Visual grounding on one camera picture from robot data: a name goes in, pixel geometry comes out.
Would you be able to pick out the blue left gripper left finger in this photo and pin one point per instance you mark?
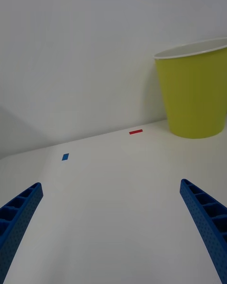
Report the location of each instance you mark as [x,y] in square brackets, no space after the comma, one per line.
[16,222]

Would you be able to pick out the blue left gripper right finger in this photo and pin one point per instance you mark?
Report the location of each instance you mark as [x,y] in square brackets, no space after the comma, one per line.
[205,217]

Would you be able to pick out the yellow-green plastic bin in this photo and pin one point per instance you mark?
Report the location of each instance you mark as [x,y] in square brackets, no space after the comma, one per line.
[194,94]

